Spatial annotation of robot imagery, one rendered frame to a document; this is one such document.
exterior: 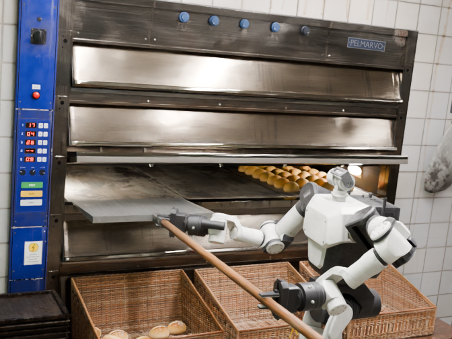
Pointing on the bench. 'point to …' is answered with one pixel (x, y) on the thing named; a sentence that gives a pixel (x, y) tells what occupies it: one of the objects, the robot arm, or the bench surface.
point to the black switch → (38, 35)
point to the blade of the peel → (135, 209)
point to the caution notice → (33, 253)
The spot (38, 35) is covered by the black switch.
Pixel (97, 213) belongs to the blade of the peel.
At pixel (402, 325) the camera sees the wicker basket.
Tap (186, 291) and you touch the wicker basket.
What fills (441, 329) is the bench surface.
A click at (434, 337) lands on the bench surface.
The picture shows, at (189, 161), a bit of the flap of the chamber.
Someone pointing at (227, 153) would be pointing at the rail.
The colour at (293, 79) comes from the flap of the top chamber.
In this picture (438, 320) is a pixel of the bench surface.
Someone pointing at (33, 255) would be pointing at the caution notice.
